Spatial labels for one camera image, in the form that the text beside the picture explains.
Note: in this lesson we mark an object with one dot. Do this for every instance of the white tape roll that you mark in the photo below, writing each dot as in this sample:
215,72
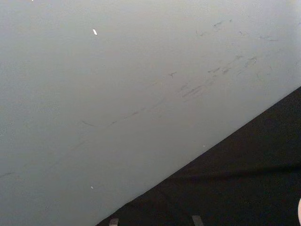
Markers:
299,208

